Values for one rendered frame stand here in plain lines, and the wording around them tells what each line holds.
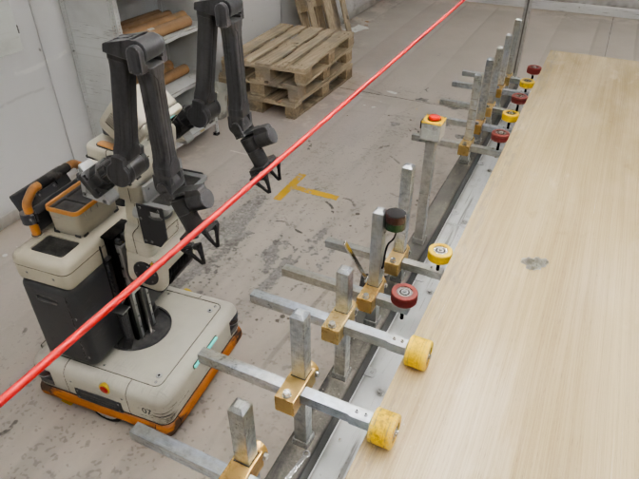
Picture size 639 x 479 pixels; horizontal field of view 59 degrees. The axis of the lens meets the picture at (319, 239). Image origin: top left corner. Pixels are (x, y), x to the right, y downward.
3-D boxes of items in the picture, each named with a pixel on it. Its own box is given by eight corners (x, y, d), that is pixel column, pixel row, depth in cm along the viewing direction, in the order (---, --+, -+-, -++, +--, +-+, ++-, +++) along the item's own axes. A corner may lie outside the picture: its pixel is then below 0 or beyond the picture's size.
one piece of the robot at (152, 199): (132, 241, 192) (120, 187, 180) (177, 201, 213) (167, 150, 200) (173, 252, 188) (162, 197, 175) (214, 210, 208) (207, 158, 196)
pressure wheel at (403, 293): (384, 322, 173) (387, 294, 166) (394, 306, 179) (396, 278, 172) (409, 330, 170) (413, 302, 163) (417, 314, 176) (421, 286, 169)
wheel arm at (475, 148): (410, 142, 279) (411, 133, 276) (413, 139, 281) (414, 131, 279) (499, 159, 263) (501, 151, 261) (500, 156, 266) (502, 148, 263)
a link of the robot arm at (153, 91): (147, 31, 141) (120, 45, 133) (167, 34, 139) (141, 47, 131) (172, 180, 167) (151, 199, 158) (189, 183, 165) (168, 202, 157)
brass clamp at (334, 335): (319, 338, 150) (319, 325, 147) (339, 308, 160) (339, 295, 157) (339, 346, 148) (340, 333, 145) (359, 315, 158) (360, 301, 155)
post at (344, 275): (333, 391, 172) (336, 269, 144) (338, 383, 175) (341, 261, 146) (343, 395, 171) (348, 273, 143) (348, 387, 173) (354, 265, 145)
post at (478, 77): (458, 168, 279) (474, 73, 251) (460, 165, 282) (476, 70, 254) (466, 169, 278) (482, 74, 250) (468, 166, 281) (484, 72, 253)
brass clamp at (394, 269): (381, 272, 195) (382, 260, 192) (395, 251, 205) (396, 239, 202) (398, 277, 193) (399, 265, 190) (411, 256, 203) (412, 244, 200)
